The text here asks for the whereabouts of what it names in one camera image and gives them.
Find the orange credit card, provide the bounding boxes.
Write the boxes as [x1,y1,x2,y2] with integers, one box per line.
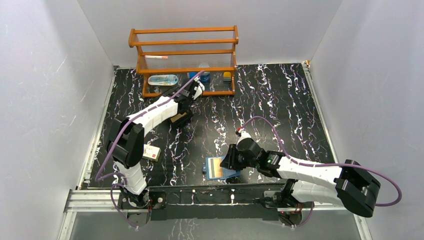
[210,157,225,170]

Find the blue card holder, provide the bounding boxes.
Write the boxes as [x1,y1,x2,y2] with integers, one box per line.
[202,156,241,181]

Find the black card tray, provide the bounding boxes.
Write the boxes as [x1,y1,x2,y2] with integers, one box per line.
[165,89,193,129]

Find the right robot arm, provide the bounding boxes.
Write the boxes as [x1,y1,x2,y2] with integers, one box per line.
[220,138,381,218]

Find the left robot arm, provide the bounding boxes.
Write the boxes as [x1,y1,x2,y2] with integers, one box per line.
[105,82,205,208]

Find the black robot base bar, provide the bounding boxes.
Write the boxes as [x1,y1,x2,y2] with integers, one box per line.
[150,183,305,225]

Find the small blue box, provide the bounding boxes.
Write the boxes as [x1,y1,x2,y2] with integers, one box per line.
[187,71,197,80]

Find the blue lidded jar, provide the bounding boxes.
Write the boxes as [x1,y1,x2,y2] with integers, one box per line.
[198,63,211,84]

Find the toothbrush blister pack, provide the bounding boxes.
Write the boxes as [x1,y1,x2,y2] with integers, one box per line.
[147,74,179,86]

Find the yellow and grey sponge block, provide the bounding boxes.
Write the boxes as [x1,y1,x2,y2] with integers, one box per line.
[222,71,232,83]

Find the white and orange tube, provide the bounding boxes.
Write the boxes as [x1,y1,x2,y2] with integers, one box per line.
[144,55,169,60]

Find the small white and yellow box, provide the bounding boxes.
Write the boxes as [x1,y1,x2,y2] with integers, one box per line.
[142,144,161,162]

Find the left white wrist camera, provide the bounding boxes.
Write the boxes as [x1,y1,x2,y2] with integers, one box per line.
[192,81,205,101]

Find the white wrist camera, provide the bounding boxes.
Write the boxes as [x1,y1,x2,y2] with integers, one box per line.
[192,81,205,101]
[235,127,252,142]

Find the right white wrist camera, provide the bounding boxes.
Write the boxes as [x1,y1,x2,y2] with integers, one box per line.
[235,127,252,142]

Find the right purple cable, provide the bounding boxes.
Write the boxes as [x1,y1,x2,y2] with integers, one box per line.
[240,115,403,229]

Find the purple cable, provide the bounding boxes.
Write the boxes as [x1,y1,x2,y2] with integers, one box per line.
[95,70,206,229]
[240,115,403,229]

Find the orange wooden wire shelf rack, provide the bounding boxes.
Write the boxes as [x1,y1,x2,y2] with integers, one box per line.
[128,25,239,98]

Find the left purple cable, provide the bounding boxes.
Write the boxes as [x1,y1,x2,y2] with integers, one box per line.
[95,70,206,229]

